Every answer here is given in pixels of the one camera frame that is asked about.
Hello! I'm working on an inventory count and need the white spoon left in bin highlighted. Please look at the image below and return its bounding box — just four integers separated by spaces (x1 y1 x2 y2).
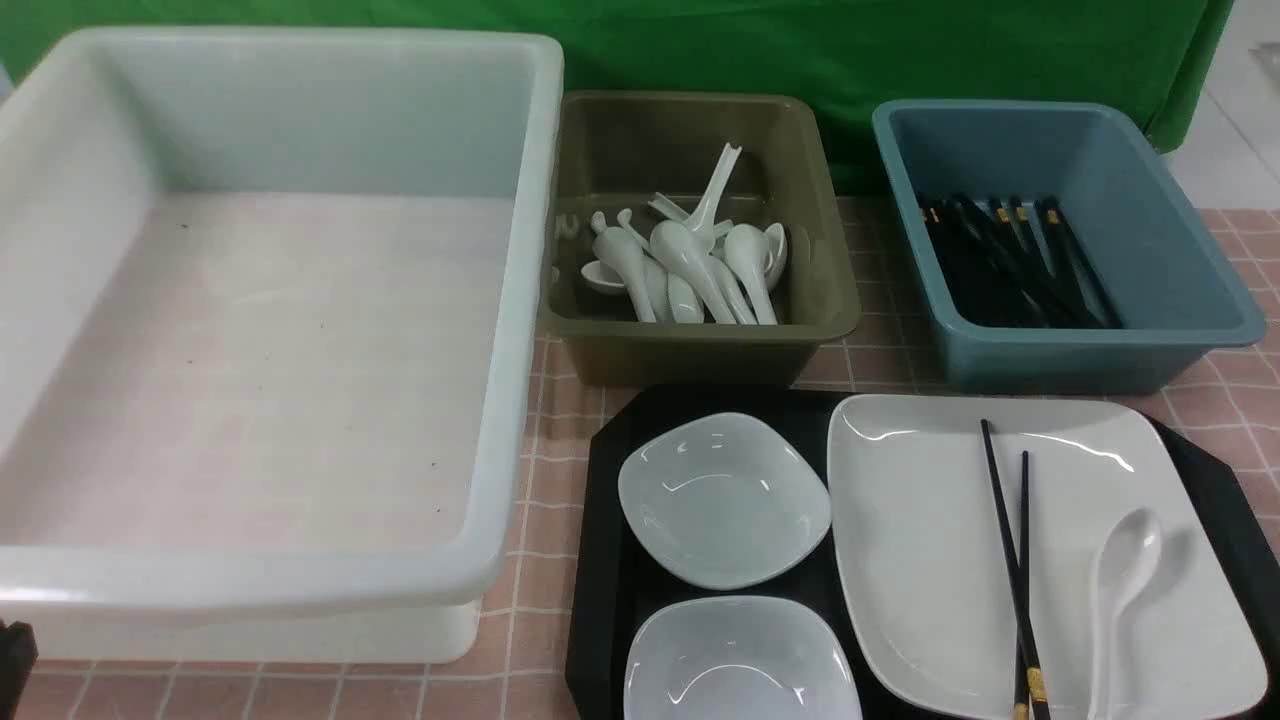
590 211 657 323

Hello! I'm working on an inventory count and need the blue plastic bin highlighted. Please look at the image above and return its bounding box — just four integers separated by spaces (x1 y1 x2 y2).
872 99 1266 395

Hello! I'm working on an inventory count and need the small white bowl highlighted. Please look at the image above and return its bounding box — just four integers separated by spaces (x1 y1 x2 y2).
622 594 863 719
618 413 831 591

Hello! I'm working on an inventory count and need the pink checkered tablecloth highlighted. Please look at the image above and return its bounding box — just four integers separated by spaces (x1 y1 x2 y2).
17 199 1277 719

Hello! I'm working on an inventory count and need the bundle of black chopsticks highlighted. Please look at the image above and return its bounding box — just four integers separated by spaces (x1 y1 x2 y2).
915 193 1124 329

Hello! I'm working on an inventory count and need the large white plastic tub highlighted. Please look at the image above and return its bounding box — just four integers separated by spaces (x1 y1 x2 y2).
1 26 564 664

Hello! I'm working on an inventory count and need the large white square plate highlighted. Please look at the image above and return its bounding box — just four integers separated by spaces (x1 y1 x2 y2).
827 395 1270 719

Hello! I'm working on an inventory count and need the white spoon centre in bin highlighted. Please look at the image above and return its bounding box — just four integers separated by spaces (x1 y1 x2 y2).
649 220 737 325

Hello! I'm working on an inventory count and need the white ceramic spoon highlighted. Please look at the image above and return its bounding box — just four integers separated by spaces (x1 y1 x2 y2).
1085 506 1164 719

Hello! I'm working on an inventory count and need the white spoon upright in bin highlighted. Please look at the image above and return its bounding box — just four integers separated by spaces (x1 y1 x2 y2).
646 143 742 238

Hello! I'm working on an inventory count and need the black chopstick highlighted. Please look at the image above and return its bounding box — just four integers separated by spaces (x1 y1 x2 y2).
1012 451 1030 720
980 418 1052 719

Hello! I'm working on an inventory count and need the olive green plastic bin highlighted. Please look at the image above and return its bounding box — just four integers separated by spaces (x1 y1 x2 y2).
539 91 861 387

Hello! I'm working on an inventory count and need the green backdrop cloth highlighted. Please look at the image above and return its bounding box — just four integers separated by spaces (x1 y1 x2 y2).
1 1 1233 195

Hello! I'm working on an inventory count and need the white spoon right in bin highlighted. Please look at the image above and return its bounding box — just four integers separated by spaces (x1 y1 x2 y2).
724 223 777 325

